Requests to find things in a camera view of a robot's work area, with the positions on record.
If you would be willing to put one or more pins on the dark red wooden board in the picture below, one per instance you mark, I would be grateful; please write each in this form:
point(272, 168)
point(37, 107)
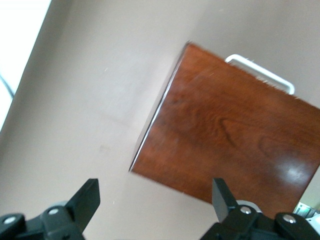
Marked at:
point(212, 125)

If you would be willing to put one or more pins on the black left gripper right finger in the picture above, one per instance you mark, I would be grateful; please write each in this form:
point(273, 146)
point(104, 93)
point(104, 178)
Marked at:
point(221, 197)

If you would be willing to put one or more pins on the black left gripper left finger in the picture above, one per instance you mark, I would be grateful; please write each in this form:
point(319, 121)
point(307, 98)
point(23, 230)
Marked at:
point(82, 200)

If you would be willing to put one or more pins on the grey white device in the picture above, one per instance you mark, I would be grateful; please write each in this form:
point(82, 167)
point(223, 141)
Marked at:
point(308, 212)

